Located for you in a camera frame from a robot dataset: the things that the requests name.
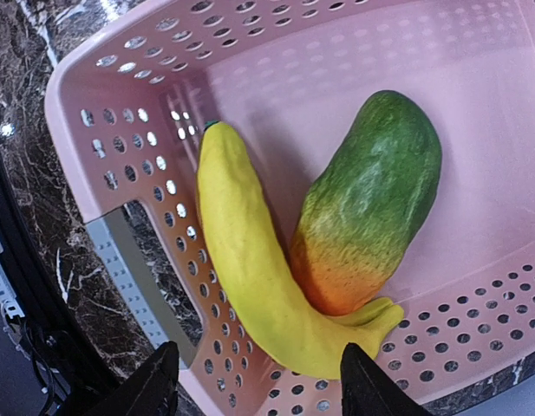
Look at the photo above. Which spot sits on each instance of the green orange toy mango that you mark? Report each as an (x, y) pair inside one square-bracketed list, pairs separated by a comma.
[(364, 210)]

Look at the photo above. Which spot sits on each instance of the yellow toy banana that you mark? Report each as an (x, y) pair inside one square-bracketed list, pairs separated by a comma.
[(252, 269)]

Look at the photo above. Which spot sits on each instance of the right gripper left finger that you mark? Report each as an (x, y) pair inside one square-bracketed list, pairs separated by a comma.
[(150, 390)]

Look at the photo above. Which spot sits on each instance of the black front rail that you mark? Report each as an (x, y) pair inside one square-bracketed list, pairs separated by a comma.
[(60, 356)]

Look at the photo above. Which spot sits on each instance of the pink plastic basket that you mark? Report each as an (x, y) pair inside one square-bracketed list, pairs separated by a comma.
[(126, 111)]

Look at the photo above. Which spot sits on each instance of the white slotted cable duct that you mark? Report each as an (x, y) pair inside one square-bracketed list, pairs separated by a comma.
[(8, 301)]

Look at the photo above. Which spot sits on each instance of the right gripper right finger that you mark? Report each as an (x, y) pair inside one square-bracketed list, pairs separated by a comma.
[(368, 391)]

